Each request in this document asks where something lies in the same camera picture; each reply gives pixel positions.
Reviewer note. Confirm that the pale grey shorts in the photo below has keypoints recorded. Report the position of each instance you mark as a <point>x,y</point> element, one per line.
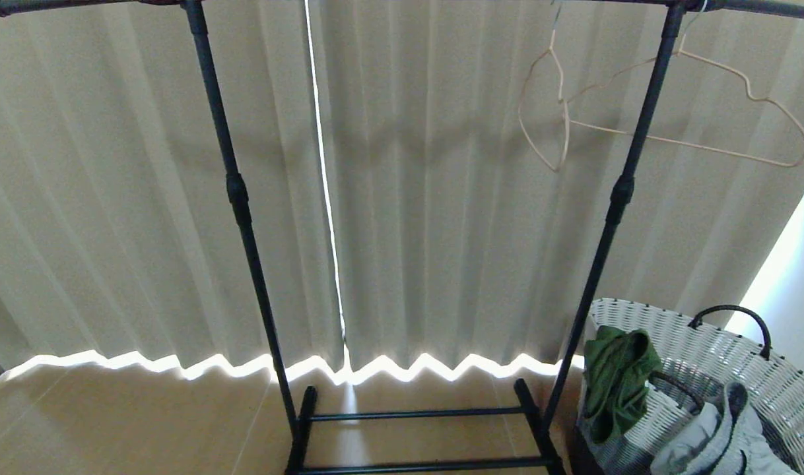
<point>699,429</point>

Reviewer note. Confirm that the black clothes rack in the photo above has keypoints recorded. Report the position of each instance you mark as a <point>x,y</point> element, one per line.
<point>237,191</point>

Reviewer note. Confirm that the pink clothes hanger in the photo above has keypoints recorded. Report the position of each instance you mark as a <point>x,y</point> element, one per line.
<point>566,119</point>
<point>705,148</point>

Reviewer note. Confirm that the white laundry basket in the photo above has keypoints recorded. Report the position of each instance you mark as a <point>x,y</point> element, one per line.
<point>639,316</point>

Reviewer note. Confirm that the beige curtain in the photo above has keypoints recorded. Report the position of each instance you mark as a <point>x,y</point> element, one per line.
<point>441,198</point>

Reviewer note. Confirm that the green garment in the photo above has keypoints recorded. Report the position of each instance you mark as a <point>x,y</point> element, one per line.
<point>613,382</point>

